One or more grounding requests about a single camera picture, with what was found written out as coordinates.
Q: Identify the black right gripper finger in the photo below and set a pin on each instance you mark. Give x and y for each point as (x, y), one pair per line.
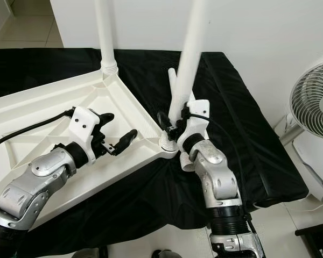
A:
(164, 122)

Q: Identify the white plastic table leg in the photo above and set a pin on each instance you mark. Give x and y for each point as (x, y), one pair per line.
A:
(105, 32)
(192, 98)
(173, 80)
(191, 54)

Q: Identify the white plastic table top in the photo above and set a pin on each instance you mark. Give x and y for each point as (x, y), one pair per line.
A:
(54, 102)

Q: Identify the black tablecloth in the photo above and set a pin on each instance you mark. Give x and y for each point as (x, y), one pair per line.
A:
(253, 140)

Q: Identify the grey left robot foot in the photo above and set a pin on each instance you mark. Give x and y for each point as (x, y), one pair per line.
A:
(86, 254)

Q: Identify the grey robot foot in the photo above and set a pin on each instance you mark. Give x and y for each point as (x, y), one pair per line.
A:
(86, 254)
(164, 255)

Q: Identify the grey right robot foot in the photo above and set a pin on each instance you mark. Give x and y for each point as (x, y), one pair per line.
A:
(164, 255)

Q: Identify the white floor fan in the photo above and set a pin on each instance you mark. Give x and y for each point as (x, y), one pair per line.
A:
(315, 102)

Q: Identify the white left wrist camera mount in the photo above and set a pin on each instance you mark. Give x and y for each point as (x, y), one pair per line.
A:
(86, 126)

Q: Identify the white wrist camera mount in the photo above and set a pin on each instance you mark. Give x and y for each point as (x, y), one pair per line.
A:
(199, 113)
(86, 126)

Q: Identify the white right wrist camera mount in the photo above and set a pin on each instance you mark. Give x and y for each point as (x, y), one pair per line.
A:
(199, 113)

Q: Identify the black metal furniture frame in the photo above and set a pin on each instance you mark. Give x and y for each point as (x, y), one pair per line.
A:
(315, 234)

